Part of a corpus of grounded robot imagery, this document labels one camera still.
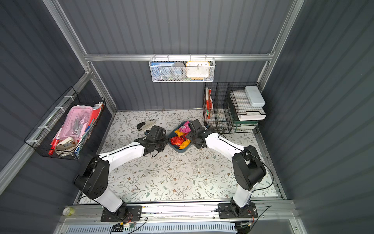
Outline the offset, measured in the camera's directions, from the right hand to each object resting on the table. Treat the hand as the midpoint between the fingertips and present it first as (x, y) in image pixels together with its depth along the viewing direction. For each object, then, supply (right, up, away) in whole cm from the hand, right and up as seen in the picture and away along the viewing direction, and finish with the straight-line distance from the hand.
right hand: (192, 136), depth 91 cm
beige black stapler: (-36, +7, +15) cm, 39 cm away
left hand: (-14, -2, -1) cm, 14 cm away
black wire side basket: (-65, +2, -28) cm, 71 cm away
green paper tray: (+35, +9, +8) cm, 37 cm away
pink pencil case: (-59, +9, -19) cm, 63 cm away
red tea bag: (-10, -3, +7) cm, 13 cm away
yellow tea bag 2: (-9, +1, +8) cm, 12 cm away
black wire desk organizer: (+31, +21, +18) cm, 42 cm away
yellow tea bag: (-5, -5, +3) cm, 8 cm away
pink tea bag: (-5, +5, +8) cm, 11 cm away
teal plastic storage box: (-11, -7, +1) cm, 14 cm away
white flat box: (+42, +26, +6) cm, 50 cm away
